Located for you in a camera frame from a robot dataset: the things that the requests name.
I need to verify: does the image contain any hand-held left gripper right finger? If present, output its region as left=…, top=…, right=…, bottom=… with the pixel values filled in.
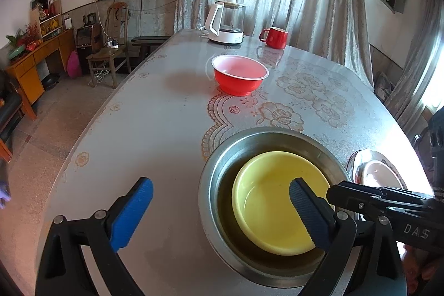
left=289, top=178, right=408, bottom=296

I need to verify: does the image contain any white power cable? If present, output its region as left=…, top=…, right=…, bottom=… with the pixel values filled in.
left=93, top=0, right=112, bottom=44

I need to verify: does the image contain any window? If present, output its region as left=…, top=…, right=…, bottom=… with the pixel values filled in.
left=420, top=39, right=444, bottom=113

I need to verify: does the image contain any yellow wooden desk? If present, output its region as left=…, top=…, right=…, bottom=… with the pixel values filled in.
left=5, top=28, right=75, bottom=121

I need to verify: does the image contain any pink bag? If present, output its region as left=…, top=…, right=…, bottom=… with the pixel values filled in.
left=67, top=51, right=83, bottom=79

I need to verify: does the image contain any light wooden chair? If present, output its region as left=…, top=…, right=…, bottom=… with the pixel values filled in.
left=86, top=2, right=132, bottom=88

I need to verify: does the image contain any yellow plastic bowl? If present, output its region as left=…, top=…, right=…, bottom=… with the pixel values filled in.
left=231, top=151, right=332, bottom=255

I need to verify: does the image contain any red plastic bowl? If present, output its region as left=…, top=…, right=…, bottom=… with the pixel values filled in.
left=211, top=55, right=269, bottom=96

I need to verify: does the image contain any wooden desktop shelf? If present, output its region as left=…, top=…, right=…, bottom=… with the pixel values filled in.
left=29, top=0, right=64, bottom=42

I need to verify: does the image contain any stainless steel bowl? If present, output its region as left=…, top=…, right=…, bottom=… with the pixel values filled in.
left=198, top=127, right=354, bottom=286

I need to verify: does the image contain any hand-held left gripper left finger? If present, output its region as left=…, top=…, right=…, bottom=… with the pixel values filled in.
left=36, top=177, right=154, bottom=296

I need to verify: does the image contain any red mug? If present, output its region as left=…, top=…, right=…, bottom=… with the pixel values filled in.
left=259, top=27, right=288, bottom=50

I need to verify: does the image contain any person's right hand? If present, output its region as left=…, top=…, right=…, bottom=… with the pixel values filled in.
left=402, top=243, right=444, bottom=295

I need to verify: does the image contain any dark wooden bench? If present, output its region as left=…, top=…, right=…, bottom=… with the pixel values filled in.
left=131, top=36, right=169, bottom=58

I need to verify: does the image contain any black speaker box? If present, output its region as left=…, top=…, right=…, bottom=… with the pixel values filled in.
left=75, top=25, right=98, bottom=49

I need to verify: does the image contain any narrow grey window curtain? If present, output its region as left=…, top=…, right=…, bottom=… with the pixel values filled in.
left=383, top=0, right=444, bottom=133

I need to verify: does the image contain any white glass electric kettle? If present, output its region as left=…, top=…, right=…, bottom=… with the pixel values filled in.
left=203, top=0, right=247, bottom=45

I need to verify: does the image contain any large white patterned rim plate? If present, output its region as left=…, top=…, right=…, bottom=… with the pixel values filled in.
left=347, top=150, right=407, bottom=193

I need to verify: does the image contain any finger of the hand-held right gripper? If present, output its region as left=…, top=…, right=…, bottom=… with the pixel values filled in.
left=326, top=181, right=434, bottom=219

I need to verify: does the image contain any lace pattern table mat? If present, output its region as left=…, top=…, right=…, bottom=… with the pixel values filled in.
left=201, top=57, right=382, bottom=161

